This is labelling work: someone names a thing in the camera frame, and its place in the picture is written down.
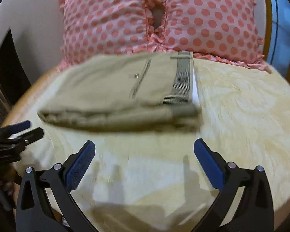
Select khaki beige pants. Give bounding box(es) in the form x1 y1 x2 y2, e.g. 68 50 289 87
38 52 200 132

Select polka dot pillow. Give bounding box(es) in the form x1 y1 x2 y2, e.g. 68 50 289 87
150 0 270 72
57 0 160 71

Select polka dot pillow rear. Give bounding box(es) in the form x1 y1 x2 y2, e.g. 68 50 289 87
150 0 270 72

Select yellow patterned bedsheet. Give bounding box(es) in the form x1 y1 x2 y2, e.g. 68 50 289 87
4 60 290 231

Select polka dot pillow front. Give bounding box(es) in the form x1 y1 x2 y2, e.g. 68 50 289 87
57 0 160 71

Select blue glass window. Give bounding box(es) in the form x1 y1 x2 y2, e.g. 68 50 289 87
267 0 290 77

